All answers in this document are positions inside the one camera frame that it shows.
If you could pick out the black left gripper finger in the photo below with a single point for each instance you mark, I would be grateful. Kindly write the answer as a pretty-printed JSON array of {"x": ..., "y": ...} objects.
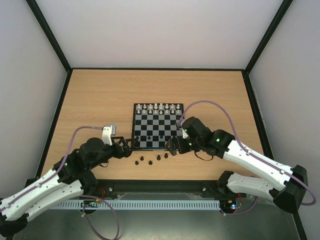
[
  {"x": 130, "y": 144},
  {"x": 118, "y": 140}
]

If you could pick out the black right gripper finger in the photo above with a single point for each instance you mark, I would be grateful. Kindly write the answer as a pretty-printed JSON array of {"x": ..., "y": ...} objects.
[
  {"x": 171, "y": 144},
  {"x": 173, "y": 151}
]

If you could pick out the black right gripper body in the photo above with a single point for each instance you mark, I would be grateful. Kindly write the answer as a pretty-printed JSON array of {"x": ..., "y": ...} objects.
[{"x": 176, "y": 145}]

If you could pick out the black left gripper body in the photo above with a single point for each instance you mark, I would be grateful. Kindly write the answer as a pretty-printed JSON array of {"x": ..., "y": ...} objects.
[{"x": 121, "y": 154}]

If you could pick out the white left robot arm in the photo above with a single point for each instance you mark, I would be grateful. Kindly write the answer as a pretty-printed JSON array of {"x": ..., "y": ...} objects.
[{"x": 69, "y": 178}]

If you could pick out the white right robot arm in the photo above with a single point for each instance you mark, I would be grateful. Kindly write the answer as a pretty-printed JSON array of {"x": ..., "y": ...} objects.
[{"x": 279, "y": 183}]

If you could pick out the black and silver chessboard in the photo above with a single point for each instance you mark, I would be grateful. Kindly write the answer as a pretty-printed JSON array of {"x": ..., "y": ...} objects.
[{"x": 155, "y": 125}]

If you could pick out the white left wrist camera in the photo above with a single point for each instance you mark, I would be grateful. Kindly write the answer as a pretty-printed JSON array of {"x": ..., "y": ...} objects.
[{"x": 108, "y": 131}]

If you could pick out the black aluminium front rail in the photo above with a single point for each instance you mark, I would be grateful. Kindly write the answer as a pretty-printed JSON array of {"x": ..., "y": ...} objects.
[{"x": 203, "y": 188}]

